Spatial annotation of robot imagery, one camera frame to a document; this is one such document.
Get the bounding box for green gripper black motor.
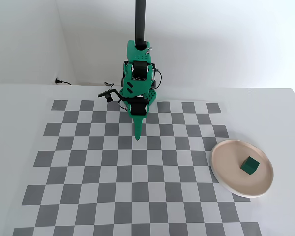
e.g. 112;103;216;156
126;96;150;141

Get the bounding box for dark green cube dice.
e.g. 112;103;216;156
240;156;260;176

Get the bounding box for pink round plate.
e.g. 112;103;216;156
210;139;274;198

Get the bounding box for grey white checkerboard mat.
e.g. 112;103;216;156
13;99;263;236

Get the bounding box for black pole stand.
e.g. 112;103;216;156
134;0;148;49

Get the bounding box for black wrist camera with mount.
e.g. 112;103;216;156
97;88;122;103

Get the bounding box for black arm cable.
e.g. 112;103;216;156
152;69;162;89

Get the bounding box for black power plug with cord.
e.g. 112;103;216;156
55;78;74;86

